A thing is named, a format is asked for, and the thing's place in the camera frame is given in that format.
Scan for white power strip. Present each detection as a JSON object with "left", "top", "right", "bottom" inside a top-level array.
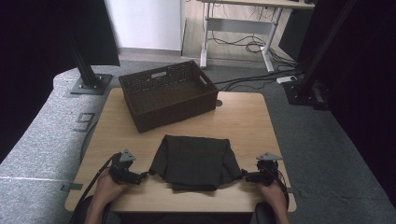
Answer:
[{"left": 276, "top": 75, "right": 298, "bottom": 85}]

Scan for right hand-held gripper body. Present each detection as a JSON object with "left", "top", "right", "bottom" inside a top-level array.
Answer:
[{"left": 246, "top": 151, "right": 283, "bottom": 187}]

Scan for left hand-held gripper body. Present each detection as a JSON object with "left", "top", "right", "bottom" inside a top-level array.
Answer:
[{"left": 108, "top": 148, "right": 144, "bottom": 186}]

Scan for white desk frame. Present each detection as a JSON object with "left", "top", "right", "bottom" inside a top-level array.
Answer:
[{"left": 196, "top": 0, "right": 316, "bottom": 74}]

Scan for dark grey cloth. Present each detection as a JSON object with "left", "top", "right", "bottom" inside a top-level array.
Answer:
[{"left": 148, "top": 134, "right": 244, "bottom": 192}]

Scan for person's right hand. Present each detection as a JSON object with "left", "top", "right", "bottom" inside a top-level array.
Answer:
[{"left": 259, "top": 180, "right": 289, "bottom": 213}]

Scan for black metal stand with baseplate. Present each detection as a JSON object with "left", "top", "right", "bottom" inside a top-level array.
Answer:
[{"left": 64, "top": 27, "right": 114, "bottom": 96}]

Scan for dark curtain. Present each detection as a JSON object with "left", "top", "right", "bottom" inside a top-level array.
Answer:
[
  {"left": 306, "top": 0, "right": 396, "bottom": 200},
  {"left": 0, "top": 0, "right": 120, "bottom": 164}
]

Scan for person's left hand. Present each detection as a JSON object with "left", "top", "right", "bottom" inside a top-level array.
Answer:
[{"left": 92, "top": 168, "right": 129, "bottom": 210}]

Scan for dark brown woven basket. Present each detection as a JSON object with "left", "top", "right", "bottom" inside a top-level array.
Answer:
[{"left": 118, "top": 60, "right": 219, "bottom": 134}]

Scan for white panel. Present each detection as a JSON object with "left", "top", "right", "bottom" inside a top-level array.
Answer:
[{"left": 104, "top": 0, "right": 182, "bottom": 51}]

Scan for black floor cables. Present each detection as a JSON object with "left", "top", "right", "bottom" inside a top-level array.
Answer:
[{"left": 207, "top": 31, "right": 307, "bottom": 92}]

